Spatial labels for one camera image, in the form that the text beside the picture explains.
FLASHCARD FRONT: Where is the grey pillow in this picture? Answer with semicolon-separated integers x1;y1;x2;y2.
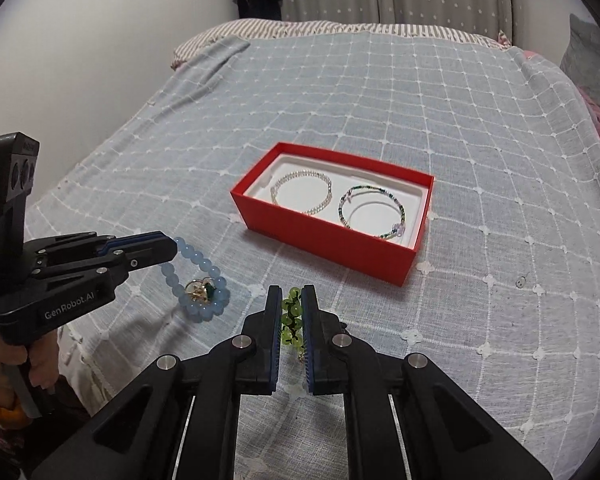
560;12;600;126

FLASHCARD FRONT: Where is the grey checked blanket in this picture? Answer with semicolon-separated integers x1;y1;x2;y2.
22;20;600;480

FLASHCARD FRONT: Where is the multicolour bead wire bracelet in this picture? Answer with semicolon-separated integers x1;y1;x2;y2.
337;185;408;240

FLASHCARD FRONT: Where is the gold ring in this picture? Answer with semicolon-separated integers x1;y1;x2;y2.
184;277;212;304

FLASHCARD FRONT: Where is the person's left hand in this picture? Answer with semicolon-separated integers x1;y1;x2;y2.
0;332;60;402

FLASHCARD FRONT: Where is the red jewelry box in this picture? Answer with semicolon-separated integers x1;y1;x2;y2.
230;142;436;288

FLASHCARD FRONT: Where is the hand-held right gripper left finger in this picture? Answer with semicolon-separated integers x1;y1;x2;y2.
30;284;286;480

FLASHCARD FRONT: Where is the white pearl bracelet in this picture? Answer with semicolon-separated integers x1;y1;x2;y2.
270;171;333;216

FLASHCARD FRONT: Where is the green bead bracelet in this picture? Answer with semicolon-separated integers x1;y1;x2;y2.
280;287;306;362

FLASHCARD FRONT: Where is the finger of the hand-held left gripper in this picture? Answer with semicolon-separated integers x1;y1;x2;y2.
25;231;167;262
32;236;179;287

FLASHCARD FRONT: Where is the blue bead bracelet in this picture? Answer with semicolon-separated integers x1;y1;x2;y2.
160;237;231;316

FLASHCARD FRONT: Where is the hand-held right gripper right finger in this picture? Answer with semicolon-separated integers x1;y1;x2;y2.
301;284;552;480

